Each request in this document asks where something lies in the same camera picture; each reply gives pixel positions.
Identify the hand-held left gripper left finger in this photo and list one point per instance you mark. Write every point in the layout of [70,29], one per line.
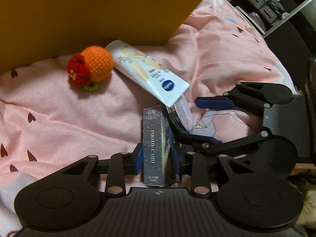
[138,158]

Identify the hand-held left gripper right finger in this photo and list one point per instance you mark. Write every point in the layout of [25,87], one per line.
[175,160]

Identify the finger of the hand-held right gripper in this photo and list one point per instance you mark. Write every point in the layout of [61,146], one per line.
[214,103]
[197,140]

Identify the silver photo card box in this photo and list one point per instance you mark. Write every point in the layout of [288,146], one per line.
[154,148]

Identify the round glitter disc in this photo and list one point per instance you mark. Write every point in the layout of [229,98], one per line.
[181,116]

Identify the orange cardboard box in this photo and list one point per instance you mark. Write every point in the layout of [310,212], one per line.
[86,17]

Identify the tan furry object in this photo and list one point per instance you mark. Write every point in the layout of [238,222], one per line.
[307,202]

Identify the floral hand cream tube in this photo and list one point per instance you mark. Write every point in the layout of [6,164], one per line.
[140,71]

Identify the pink printed blanket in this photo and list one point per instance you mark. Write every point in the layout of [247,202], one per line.
[61,118]

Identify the white storage box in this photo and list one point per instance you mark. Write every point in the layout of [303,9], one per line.
[249,19]

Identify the dark shelving unit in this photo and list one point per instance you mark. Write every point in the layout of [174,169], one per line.
[291,29]

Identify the orange crochet ball red flower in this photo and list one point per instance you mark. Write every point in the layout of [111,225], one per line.
[97,61]

